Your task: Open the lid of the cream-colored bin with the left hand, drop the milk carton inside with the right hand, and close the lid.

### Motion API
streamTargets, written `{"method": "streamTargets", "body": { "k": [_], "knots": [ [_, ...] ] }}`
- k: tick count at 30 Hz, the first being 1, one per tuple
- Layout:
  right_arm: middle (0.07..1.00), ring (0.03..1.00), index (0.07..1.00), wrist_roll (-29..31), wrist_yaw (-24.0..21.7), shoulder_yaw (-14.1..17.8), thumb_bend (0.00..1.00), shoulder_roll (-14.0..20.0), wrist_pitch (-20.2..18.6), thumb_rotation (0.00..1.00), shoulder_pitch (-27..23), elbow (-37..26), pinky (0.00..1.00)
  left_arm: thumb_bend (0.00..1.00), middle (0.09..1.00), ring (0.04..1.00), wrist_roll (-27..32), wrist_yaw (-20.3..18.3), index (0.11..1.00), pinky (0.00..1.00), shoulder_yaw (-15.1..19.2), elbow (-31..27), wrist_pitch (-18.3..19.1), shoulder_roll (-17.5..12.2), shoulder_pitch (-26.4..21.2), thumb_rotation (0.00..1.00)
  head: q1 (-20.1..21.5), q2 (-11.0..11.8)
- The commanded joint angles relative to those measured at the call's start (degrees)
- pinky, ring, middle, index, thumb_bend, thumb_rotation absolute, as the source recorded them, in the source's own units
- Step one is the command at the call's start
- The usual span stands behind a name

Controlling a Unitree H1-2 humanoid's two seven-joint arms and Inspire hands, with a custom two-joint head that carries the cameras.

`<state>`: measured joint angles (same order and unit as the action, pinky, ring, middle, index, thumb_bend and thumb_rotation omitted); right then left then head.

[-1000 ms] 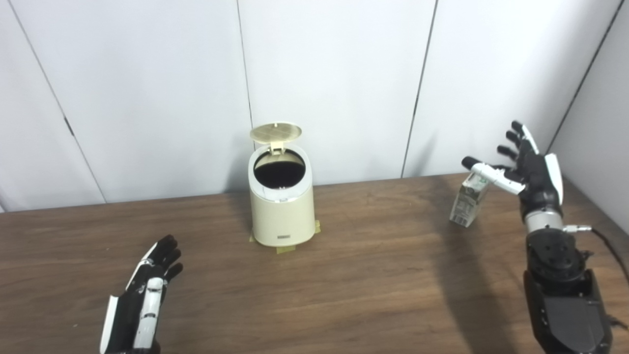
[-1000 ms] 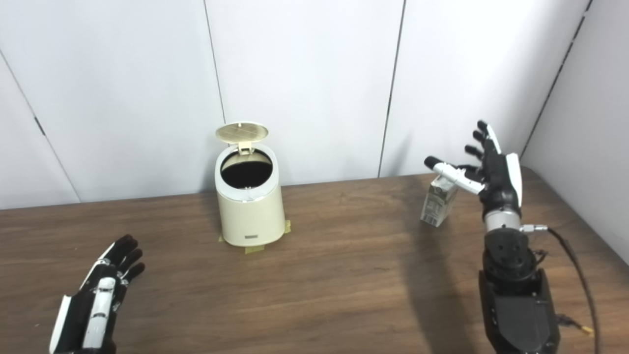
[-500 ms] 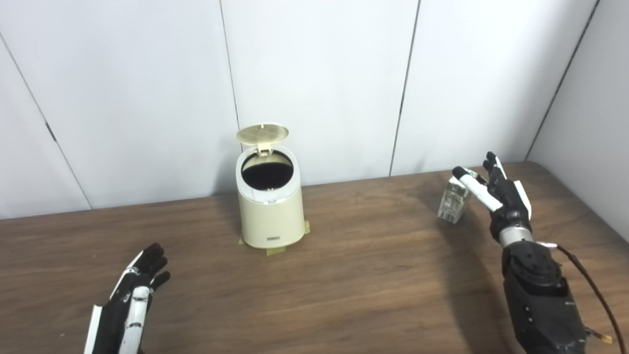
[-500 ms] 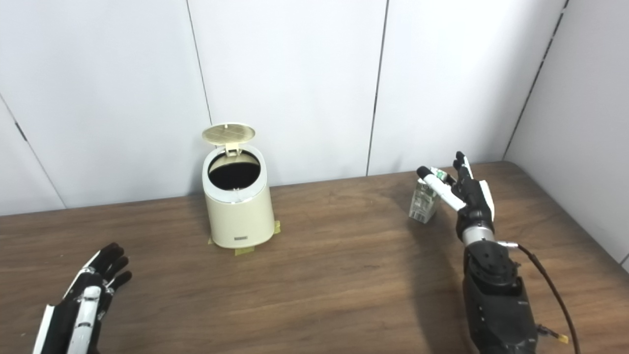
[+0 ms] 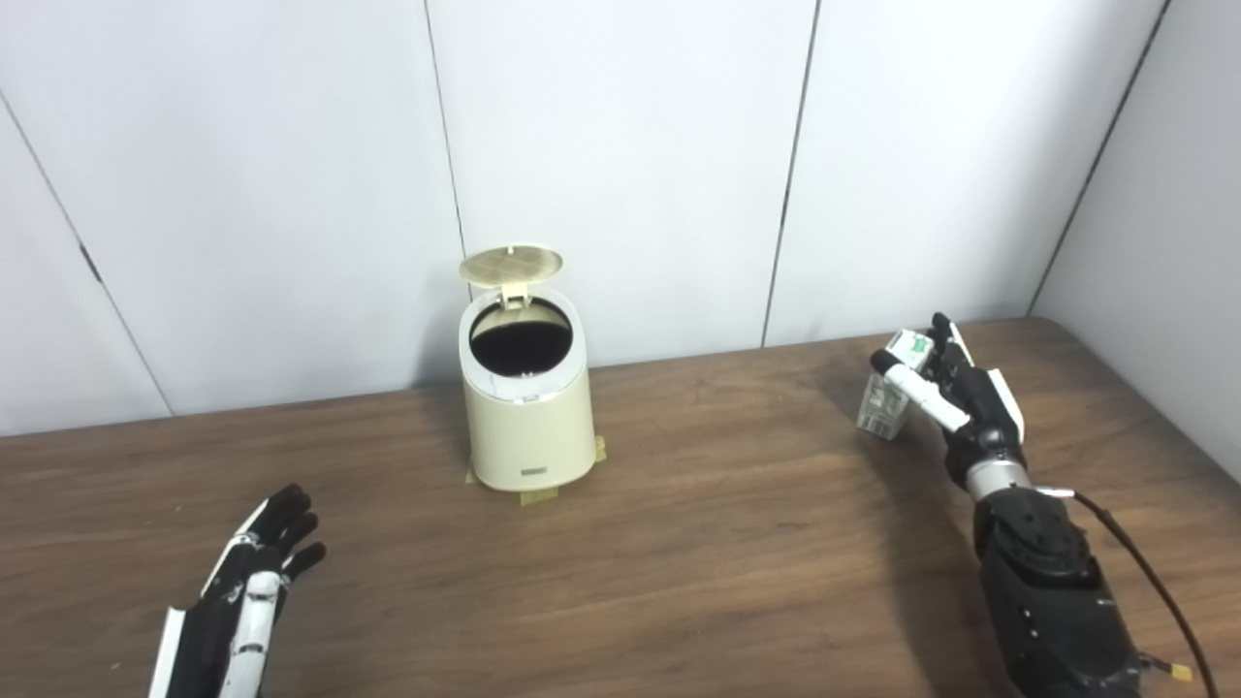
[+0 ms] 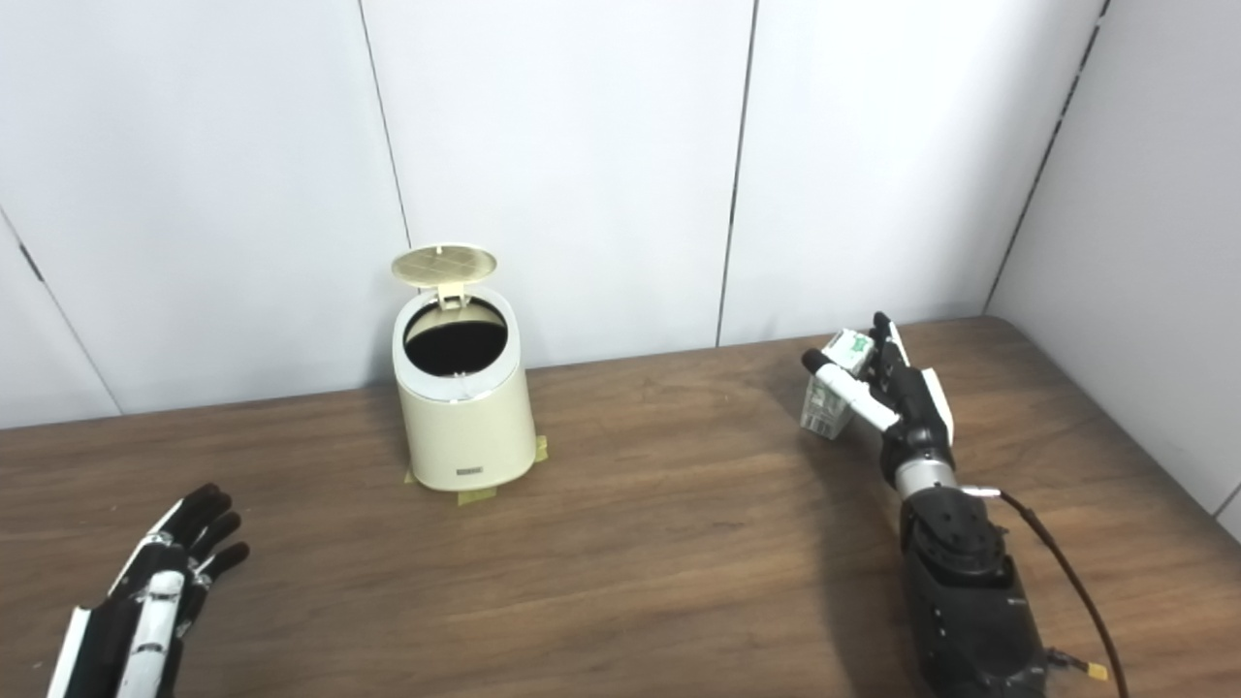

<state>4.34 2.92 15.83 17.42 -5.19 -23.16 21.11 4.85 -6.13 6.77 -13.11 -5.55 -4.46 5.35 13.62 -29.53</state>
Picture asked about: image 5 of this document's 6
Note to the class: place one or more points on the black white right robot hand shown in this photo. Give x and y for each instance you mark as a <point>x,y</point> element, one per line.
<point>984,417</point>

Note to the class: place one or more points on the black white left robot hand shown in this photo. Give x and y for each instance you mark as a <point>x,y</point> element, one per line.
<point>218,620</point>

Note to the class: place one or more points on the green white milk carton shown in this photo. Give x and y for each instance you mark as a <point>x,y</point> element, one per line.
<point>882,412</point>

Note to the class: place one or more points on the cream round bin lid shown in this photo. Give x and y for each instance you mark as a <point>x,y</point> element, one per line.
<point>511,264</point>

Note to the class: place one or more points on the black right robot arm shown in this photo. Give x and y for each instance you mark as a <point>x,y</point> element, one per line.
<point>1052,601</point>

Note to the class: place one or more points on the cream-colored bin body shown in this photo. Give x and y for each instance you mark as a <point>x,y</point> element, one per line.
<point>528,436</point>

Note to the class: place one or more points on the black wall panel hinge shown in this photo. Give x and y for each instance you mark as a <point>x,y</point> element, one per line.
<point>90,263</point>

